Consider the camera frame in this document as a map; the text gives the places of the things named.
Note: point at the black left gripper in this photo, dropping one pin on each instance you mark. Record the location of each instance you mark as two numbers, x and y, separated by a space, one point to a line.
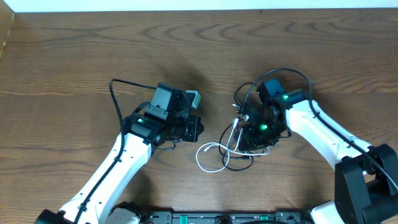
193 130

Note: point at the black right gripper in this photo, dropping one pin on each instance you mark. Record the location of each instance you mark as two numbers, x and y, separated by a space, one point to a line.
253 137

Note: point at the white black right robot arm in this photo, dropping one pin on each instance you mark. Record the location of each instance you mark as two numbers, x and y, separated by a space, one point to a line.
365 175

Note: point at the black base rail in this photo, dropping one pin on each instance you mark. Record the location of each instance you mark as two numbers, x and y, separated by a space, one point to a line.
131 213

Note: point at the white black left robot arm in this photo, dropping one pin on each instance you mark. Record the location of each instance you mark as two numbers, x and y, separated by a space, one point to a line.
133 149

